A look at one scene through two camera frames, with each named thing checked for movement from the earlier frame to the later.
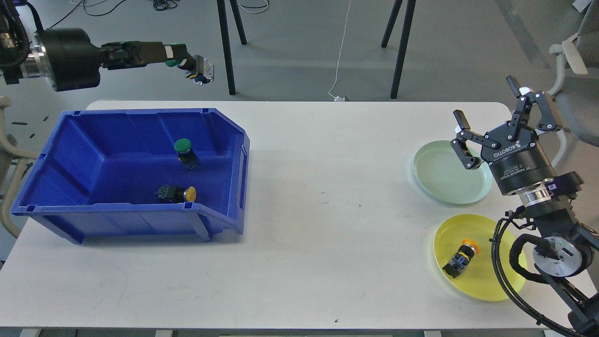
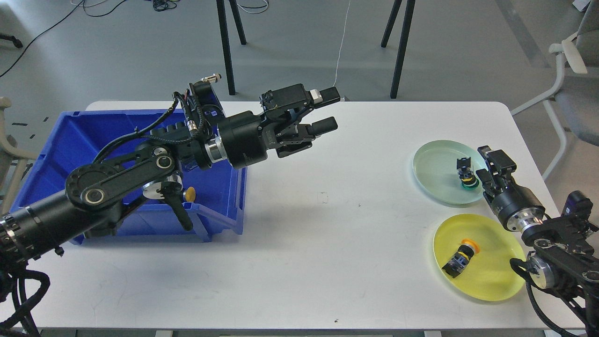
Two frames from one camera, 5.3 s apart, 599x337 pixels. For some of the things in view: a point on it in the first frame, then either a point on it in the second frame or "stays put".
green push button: [200, 69] → [469, 181]
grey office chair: [575, 100] stays put
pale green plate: [440, 171] stays put
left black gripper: [75, 61] → [245, 136]
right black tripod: [410, 12] stays put
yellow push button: [462, 258] stays put
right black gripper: [512, 150] → [519, 207]
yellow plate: [479, 279] stays put
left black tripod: [223, 19] stays put
